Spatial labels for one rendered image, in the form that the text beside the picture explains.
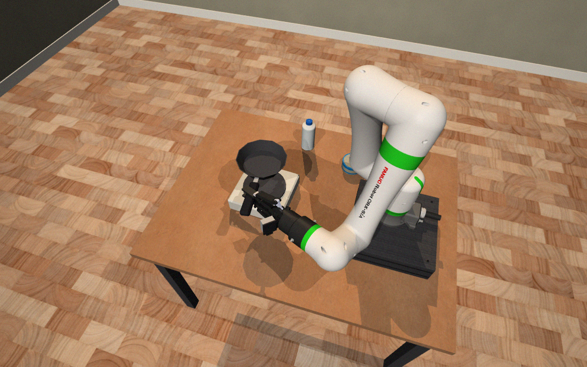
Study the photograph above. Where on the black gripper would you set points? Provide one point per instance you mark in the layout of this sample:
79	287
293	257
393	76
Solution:
268	205

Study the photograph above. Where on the black frying pan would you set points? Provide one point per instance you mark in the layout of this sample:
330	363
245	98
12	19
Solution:
260	159

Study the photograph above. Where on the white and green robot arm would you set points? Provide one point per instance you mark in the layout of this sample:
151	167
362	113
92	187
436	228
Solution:
415	120

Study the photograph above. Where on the round tin with blue rims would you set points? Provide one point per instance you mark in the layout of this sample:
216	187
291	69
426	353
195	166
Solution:
346	165

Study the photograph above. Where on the white bottle with blue cap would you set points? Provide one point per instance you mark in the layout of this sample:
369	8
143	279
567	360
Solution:
308	134

